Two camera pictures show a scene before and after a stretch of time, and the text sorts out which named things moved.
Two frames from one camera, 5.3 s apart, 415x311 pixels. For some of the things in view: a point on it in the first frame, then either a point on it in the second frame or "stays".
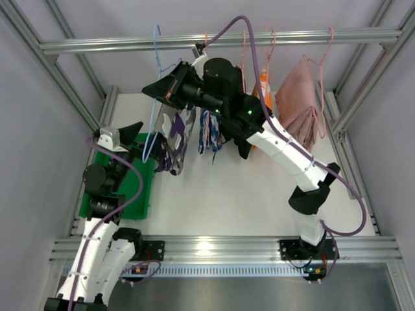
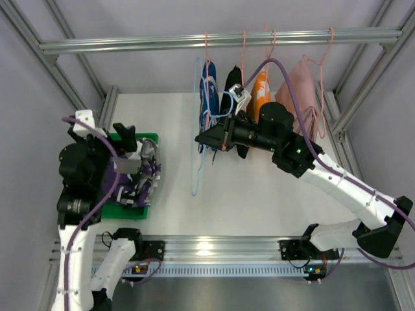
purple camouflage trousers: x=172 y=128 → x=136 y=189
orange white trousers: x=266 y=89 stays
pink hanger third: x=243 y=61 stays
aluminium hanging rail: x=65 y=46 stays
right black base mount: x=296 y=249 stays
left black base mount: x=148 y=250 stays
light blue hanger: x=161 y=70 → x=198 y=162
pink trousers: x=296 y=100 stays
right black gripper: x=177 y=84 → x=227 y=135
